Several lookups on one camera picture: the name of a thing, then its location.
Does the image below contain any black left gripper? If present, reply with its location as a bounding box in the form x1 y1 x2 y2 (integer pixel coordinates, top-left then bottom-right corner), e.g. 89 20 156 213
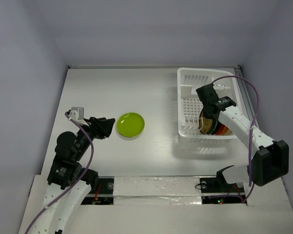
75 116 115 159

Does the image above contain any lime green plate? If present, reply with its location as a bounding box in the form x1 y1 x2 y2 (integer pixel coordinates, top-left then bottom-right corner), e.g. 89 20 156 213
116 112 145 138

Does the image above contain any blue white patterned plate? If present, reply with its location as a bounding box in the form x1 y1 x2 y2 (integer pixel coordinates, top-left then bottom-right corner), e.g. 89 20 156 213
211 121 222 135

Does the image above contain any yellow brown patterned plate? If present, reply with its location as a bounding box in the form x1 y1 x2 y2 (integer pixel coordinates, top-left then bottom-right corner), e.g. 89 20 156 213
199 110 217 135

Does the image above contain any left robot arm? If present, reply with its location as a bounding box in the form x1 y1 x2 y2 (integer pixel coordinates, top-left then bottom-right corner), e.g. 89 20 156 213
25 110 115 234

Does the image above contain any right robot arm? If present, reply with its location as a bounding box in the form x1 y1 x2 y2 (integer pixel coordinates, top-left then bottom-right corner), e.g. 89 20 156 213
196 84 289 191

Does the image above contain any white plastic dish rack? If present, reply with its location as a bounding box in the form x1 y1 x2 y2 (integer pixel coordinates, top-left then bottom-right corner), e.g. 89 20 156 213
177 68 241 140

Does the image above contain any red plate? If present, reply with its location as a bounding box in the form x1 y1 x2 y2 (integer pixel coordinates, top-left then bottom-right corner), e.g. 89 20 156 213
217 124 226 135

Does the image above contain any orange plate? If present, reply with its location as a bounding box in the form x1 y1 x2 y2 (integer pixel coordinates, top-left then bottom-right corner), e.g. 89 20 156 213
222 127 229 136

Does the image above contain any beige plate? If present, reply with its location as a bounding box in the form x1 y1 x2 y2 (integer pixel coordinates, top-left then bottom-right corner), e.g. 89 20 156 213
226 129 233 136

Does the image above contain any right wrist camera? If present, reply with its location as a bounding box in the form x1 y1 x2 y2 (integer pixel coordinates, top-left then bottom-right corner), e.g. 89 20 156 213
213 83 225 90

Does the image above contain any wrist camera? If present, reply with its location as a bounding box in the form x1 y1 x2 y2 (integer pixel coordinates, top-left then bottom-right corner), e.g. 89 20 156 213
68 107 84 121
213 83 225 90

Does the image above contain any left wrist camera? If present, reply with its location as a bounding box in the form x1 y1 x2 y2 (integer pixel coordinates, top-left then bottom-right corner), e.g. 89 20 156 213
68 107 84 121

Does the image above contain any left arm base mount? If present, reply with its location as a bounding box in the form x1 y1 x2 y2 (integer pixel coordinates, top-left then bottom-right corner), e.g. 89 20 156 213
81 177 114 205

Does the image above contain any foil covered front rail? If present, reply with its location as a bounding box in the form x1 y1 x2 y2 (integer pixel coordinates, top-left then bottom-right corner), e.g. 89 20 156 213
113 176 202 206

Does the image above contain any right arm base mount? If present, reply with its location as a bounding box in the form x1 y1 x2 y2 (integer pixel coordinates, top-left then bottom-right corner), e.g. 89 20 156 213
195 166 246 205

